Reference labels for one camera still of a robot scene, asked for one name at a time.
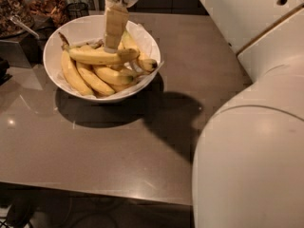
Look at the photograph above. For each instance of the black mesh cup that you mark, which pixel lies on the black mesh cup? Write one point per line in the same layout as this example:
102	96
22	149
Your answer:
77	10

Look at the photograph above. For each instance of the glass jar of snacks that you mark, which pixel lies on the glass jar of snacks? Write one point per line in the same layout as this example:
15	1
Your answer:
18	8

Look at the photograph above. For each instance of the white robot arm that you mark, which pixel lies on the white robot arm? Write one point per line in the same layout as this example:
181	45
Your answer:
248	168

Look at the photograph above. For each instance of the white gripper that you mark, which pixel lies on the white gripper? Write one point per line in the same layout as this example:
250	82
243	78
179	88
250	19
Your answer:
116	14

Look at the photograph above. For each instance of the metal scoop handle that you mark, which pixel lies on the metal scoop handle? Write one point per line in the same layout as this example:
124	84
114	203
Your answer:
14	19

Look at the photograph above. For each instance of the small lower yellow banana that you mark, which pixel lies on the small lower yellow banana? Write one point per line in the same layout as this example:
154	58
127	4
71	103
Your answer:
119	88

